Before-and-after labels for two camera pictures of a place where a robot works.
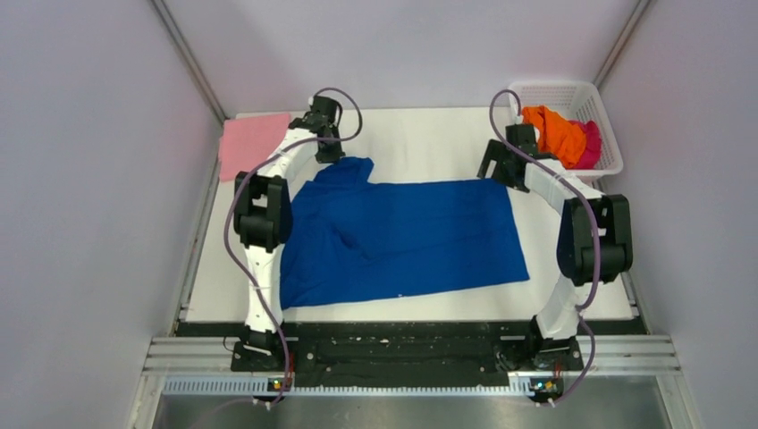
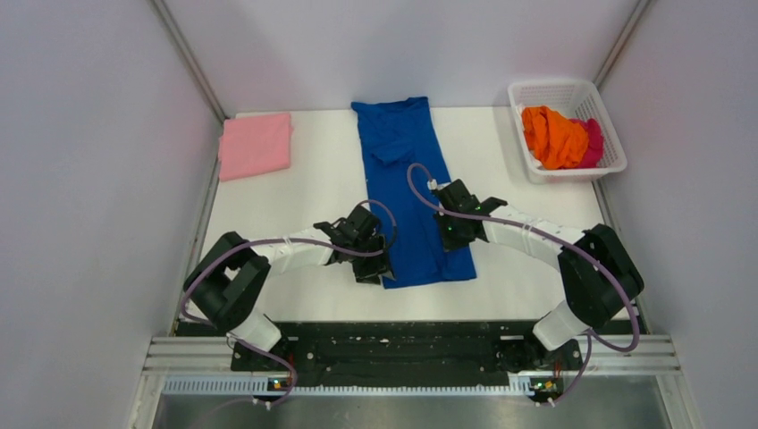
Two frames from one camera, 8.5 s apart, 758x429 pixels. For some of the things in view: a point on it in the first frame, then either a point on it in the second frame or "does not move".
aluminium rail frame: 629,355 does not move
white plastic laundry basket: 573,100 does not move
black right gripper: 488,157 to 448,243
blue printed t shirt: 345,236 to 398,134
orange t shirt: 559,137 does not move
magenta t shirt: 593,145 does not move
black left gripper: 332,155 to 368,273
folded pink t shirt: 246,142 does not move
